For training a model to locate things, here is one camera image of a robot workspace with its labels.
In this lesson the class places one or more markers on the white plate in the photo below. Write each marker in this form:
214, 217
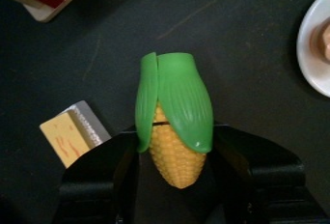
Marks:
313, 60

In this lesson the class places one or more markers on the toy butter stick in wrapper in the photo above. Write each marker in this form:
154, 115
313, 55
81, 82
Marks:
73, 134

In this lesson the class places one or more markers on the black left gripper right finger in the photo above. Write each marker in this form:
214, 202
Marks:
262, 170

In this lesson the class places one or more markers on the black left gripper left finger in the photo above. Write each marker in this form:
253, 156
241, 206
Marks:
97, 173

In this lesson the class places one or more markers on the toy corn with green husk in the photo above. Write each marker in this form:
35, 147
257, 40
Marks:
176, 112

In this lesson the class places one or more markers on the brown toy food on plate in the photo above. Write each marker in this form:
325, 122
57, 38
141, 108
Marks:
323, 42

